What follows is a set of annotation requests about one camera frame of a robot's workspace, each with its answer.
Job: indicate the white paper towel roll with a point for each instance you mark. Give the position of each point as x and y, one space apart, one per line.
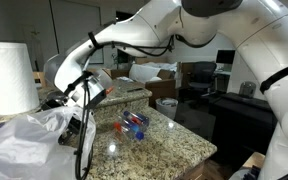
9 76

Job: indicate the black pen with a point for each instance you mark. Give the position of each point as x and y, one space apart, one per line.
135 90

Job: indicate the white projection screen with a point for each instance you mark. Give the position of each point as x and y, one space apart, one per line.
70 20

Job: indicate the orange marker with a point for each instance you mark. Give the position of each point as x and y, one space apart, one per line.
109 90

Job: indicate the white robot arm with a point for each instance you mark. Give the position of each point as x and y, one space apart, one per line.
217 50

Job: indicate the clear plastic water bottle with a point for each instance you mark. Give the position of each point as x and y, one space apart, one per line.
129 131
137 118

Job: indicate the translucent white plastic bag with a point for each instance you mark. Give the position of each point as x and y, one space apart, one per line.
27 146

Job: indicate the wooden counter cabinet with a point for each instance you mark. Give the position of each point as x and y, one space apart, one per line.
197 170

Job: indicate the black computer monitor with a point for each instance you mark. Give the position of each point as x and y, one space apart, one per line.
225 56

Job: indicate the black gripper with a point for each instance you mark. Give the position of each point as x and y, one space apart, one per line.
75 125

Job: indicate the grey round pot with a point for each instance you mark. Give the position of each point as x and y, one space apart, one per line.
247 89

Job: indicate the black low cabinet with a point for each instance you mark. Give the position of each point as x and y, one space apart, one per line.
244 123

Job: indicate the black office chair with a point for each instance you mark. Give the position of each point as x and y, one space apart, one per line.
202 78

